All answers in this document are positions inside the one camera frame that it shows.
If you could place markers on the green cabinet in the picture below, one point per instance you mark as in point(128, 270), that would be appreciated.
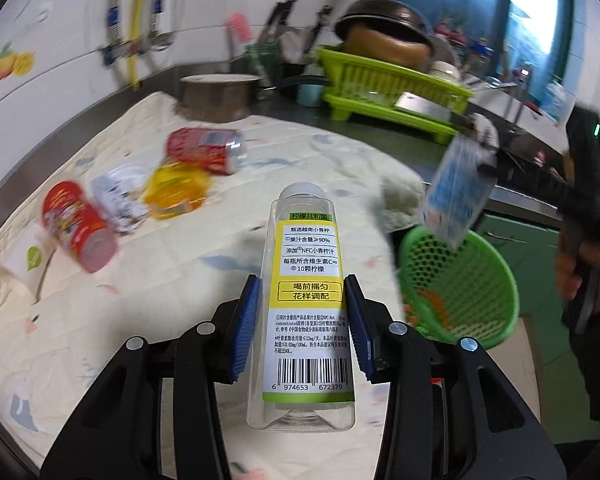
point(520, 235)

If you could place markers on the white paper cup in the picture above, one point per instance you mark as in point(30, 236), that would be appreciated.
point(30, 255)

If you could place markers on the orange fruit wall sticker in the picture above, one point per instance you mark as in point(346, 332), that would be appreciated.
point(7, 65)

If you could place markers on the white paper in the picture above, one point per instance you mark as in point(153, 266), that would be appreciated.
point(120, 197)

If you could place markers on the steel cleaver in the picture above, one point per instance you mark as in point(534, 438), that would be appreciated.
point(425, 107)

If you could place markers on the red printed snack canister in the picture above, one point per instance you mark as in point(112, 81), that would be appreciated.
point(77, 225)

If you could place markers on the white bowl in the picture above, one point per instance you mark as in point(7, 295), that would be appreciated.
point(444, 71)

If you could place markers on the yellow plastic packet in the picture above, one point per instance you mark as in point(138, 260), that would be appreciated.
point(177, 190)

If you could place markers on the green plastic basket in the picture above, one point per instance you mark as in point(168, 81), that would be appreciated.
point(485, 290)

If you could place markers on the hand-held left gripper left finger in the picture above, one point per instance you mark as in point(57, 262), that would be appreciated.
point(242, 332)

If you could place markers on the clear bottle with yellow label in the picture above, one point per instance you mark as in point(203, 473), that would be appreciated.
point(307, 310)

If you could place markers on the red drink can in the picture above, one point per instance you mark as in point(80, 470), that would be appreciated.
point(202, 149)

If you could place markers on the brown clay pot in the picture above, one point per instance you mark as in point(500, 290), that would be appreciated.
point(385, 45)

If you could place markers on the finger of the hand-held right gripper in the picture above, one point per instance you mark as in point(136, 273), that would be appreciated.
point(530, 180)

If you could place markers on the black wok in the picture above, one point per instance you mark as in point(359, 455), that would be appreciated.
point(385, 12)

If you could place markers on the blue and white carton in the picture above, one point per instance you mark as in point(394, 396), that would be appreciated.
point(455, 200)

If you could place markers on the window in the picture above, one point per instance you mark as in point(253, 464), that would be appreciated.
point(480, 10)

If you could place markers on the steel sink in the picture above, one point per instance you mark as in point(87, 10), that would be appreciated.
point(525, 152)

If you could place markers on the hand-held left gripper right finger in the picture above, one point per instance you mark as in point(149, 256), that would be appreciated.
point(360, 332)

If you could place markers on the person's right hand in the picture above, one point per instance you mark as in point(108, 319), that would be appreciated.
point(564, 270)

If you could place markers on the white dish cloth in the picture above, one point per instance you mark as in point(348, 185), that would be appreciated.
point(485, 130)

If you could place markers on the green plastic dish rack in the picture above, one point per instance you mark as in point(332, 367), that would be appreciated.
point(375, 85)

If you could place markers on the cream quilted blanket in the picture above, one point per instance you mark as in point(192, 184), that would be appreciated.
point(180, 270)

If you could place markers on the light blue cup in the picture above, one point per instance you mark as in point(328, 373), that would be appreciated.
point(310, 95)

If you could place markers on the pink bottle brush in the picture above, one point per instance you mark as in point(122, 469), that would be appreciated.
point(240, 27)

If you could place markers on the green glass jar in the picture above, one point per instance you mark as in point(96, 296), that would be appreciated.
point(262, 62)

